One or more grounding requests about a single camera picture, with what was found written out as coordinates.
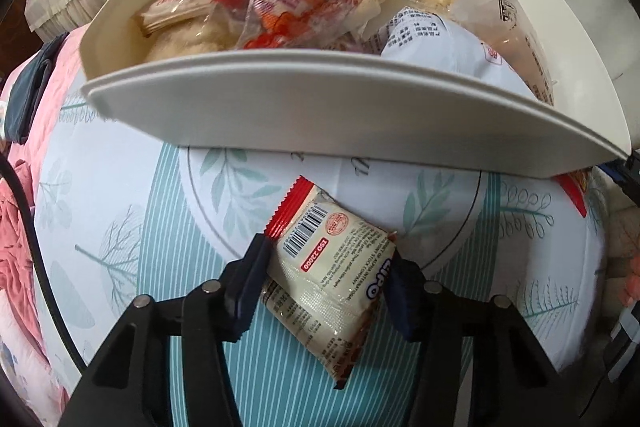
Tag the person's right hand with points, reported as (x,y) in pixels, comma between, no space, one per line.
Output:
(627,257)

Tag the red-edged brown cake packet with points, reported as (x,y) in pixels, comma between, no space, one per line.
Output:
(572,192)

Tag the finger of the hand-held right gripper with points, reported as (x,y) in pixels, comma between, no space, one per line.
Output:
(625,177)

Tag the white packet with red edge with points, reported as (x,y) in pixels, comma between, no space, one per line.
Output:
(320,267)

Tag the white packet with black text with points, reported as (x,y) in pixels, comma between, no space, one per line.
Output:
(450,52)

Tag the pink quilt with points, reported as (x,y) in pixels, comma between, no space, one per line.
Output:
(20,247)

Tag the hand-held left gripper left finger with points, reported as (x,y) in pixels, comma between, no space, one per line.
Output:
(250,287)

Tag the white plastic storage tray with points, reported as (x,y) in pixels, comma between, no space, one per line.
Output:
(310,102)

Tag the leaf print bed sheet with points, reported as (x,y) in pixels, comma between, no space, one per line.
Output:
(125,232)

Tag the beige packet with black text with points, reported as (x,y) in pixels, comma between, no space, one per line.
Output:
(515,32)

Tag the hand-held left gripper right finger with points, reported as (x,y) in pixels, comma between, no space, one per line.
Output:
(405,302)

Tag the dark blue cloth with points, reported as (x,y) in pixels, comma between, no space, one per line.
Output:
(30,92)

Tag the yellow puffed snack packet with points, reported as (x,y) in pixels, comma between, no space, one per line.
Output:
(185,42)

